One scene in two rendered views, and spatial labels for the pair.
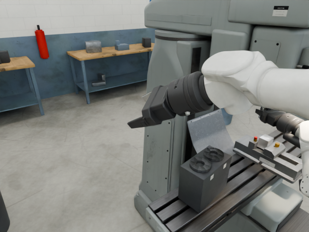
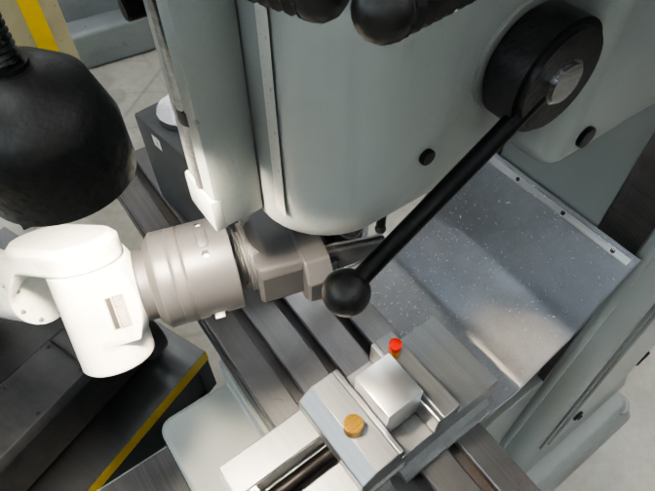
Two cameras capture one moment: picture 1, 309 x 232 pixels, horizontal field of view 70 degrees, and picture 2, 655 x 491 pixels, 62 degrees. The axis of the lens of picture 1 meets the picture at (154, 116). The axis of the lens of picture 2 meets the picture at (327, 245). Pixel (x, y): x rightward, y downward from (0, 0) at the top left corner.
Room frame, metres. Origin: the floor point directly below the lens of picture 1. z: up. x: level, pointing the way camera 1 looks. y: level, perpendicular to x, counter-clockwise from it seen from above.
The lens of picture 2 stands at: (0.95, -0.88, 1.64)
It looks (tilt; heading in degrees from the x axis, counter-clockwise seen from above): 51 degrees down; 91
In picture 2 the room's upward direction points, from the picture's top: straight up
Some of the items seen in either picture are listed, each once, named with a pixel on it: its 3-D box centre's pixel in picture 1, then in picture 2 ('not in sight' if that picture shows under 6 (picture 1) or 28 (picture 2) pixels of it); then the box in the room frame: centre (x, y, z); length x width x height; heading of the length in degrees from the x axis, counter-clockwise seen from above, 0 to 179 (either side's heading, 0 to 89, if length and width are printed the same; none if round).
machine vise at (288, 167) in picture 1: (268, 152); (365, 426); (0.99, -0.63, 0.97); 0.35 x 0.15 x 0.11; 37
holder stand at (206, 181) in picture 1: (204, 176); (214, 170); (0.76, -0.23, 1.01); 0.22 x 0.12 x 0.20; 134
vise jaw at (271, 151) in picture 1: (274, 149); (349, 428); (0.97, -0.65, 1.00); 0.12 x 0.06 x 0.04; 127
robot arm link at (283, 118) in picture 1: (280, 120); (252, 256); (0.88, -0.57, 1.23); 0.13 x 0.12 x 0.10; 110
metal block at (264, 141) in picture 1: (265, 142); (386, 394); (1.02, -0.61, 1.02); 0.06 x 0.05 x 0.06; 127
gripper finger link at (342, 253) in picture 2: not in sight; (355, 254); (0.97, -0.57, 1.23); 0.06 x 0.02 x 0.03; 20
